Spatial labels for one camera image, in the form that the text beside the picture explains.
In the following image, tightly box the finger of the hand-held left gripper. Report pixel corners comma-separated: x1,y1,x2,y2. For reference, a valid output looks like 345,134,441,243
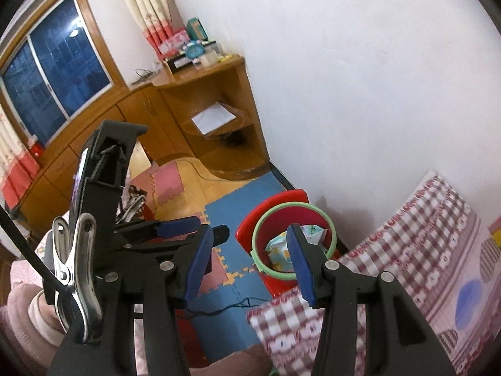
116,215,201,244
211,224,231,250

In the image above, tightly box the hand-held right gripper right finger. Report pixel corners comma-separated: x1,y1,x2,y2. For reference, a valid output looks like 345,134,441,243
286,222,457,376

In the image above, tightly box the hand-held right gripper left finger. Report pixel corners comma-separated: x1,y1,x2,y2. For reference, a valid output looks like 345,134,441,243
47,223,215,376

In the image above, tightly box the teal wet wipes pack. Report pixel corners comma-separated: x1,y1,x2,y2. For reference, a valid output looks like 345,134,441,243
265,232,302,273

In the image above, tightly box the leaf print plastic packet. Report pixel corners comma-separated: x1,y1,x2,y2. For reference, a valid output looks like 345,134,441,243
301,225,327,257

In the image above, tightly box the red bin green rim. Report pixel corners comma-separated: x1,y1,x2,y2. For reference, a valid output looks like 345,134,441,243
251,202,339,283

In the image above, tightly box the person's left forearm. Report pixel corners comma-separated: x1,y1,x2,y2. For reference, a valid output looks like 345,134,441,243
8,282,63,345

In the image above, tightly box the pink foam floor mat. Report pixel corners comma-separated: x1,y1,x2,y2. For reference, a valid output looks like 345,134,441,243
129,162,184,206
198,258,230,294

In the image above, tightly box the blue foam floor mat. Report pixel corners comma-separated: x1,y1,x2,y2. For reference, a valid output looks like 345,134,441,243
178,172,290,361

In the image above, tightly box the light wooden stool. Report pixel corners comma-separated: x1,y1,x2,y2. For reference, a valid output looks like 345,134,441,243
127,143,151,183

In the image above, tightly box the metal spring clip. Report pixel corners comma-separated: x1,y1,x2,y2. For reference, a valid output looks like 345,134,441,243
117,194,147,224
53,213,103,345

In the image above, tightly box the red plastic stool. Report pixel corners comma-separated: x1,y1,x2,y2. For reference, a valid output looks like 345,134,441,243
236,189,349,298

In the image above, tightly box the red slipper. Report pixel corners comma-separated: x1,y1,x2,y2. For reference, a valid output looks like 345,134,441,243
172,313,208,367

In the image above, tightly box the wooden desk cabinet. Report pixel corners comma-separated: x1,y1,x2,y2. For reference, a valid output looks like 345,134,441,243
12,55,271,236

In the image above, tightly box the person's leg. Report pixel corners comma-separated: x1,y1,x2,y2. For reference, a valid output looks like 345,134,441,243
188,347,275,376

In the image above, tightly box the checked heart print bed sheet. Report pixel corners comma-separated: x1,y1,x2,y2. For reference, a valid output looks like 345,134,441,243
246,170,501,376

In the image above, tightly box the window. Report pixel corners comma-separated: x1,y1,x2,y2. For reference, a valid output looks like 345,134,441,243
0,0,116,147

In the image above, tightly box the white paper plastic sleeve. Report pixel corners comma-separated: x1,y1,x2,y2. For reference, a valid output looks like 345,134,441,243
191,102,237,136

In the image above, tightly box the pale pink patterned clothing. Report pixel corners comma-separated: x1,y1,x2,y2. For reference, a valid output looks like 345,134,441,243
10,258,44,288

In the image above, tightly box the black box white label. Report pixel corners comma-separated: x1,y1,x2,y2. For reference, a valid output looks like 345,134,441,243
163,55,192,74

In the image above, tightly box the pink tissue box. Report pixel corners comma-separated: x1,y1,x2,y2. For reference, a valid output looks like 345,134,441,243
158,29,189,55

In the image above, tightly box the blue alarm clock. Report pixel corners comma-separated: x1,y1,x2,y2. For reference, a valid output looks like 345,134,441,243
183,41,204,61

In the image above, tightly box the teal box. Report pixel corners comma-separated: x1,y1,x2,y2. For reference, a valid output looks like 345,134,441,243
186,18,207,42

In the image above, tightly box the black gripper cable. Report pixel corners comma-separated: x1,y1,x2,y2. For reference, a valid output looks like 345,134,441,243
0,204,65,298

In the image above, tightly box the thin black wire coil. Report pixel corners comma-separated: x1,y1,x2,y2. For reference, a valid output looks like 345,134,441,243
131,68,161,87

